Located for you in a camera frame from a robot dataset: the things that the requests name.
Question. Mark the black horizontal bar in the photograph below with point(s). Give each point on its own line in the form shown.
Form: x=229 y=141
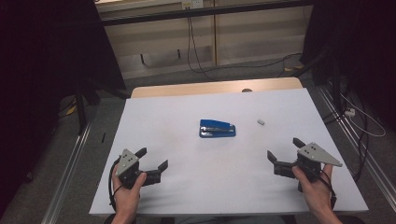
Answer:
x=202 y=12

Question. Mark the beige wooden cabinet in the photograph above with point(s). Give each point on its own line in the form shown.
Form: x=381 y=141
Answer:
x=202 y=43

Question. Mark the black curtain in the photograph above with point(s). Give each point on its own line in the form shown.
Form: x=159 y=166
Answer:
x=358 y=46
x=40 y=77

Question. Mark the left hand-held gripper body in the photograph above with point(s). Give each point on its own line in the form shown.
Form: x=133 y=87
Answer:
x=127 y=163

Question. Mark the person's left hand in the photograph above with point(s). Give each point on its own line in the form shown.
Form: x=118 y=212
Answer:
x=127 y=197

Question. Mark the black metal stand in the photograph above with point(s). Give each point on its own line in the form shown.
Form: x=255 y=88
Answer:
x=334 y=81
x=81 y=109

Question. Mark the person's right hand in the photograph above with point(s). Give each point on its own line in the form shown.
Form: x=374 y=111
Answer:
x=315 y=189

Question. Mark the small grey staple strip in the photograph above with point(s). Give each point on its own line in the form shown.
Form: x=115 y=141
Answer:
x=261 y=122

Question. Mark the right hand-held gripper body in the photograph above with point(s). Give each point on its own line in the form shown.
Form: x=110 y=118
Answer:
x=311 y=155

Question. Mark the wooden table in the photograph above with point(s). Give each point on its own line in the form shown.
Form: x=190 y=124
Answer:
x=214 y=87

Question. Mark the blue stapler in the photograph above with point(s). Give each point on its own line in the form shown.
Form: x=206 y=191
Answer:
x=217 y=128

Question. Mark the white wall socket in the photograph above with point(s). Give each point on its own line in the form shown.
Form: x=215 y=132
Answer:
x=193 y=4

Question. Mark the white power strip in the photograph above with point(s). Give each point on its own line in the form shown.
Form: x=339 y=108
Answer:
x=350 y=112

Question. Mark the aluminium floor rail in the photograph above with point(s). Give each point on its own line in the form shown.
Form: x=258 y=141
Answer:
x=67 y=177
x=361 y=149

